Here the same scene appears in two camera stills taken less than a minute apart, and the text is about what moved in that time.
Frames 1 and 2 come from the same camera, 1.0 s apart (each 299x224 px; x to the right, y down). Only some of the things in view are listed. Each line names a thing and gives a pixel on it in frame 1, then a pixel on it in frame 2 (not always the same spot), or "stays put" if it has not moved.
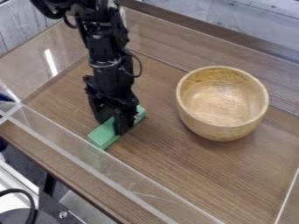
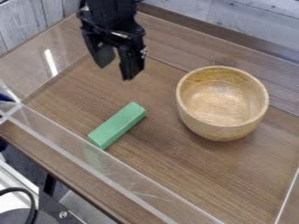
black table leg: [51, 184] stays put
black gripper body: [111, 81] -> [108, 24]
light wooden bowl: [220, 101] stays put
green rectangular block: [103, 136] stays put
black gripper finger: [101, 107] -> [101, 52]
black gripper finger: [124, 119] -> [131, 59]
